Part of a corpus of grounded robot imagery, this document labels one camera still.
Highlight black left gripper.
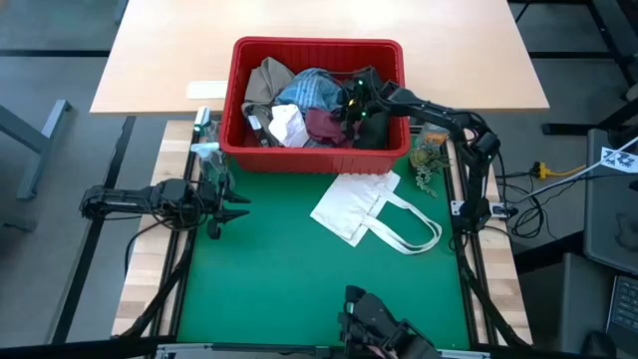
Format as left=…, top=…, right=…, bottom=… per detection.
left=196, top=177, right=252, bottom=239

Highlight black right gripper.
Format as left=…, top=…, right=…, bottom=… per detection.
left=340, top=69, right=400, bottom=139

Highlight maroon pink garment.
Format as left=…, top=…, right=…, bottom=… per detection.
left=304, top=107, right=363, bottom=149

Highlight white garment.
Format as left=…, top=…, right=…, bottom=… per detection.
left=268, top=103, right=311, bottom=149

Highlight beige khaki garment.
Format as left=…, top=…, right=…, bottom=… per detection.
left=242, top=56, right=296, bottom=119

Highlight red plastic laundry bin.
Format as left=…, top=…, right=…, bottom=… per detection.
left=218, top=36, right=413, bottom=176

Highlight dark green garment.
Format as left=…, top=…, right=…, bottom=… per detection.
left=353, top=69, right=390, bottom=151

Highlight blue striped garment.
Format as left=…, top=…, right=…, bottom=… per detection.
left=274, top=67, right=346, bottom=114

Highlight clear spray bottle white head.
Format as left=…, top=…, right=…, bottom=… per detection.
left=190, top=142, right=235, bottom=188

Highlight green table mat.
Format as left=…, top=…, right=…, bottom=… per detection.
left=176, top=134, right=473, bottom=350

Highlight small potted succulent plant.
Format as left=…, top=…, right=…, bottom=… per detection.
left=408, top=142, right=453, bottom=198

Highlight clear bottle white green cap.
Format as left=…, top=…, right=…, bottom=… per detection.
left=192, top=106, right=223, bottom=146

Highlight cream canvas tote bag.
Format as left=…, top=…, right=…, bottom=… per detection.
left=309, top=171, right=444, bottom=256

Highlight light wooden desk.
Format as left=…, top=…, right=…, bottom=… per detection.
left=89, top=0, right=550, bottom=117

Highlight white paper label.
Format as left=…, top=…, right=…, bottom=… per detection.
left=185, top=80, right=229, bottom=100

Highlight black mechanical device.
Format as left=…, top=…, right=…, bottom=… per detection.
left=337, top=284, right=443, bottom=359

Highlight grey metal table leg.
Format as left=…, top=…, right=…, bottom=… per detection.
left=0, top=99, right=74, bottom=200

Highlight white tag black marks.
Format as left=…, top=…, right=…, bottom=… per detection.
left=600, top=146, right=638, bottom=175

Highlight dark keyboard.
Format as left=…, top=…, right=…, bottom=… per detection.
left=605, top=273, right=638, bottom=345

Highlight black rounded object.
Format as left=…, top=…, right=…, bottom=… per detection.
left=580, top=328, right=618, bottom=359

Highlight black aluminium table frame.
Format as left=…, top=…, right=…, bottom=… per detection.
left=112, top=117, right=534, bottom=359

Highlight black floor cable bundle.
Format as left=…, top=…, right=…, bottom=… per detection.
left=495, top=164, right=554, bottom=240

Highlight black desk frame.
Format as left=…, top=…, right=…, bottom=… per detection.
left=507, top=0, right=638, bottom=136

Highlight white cable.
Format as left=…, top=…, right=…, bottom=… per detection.
left=522, top=137, right=638, bottom=199

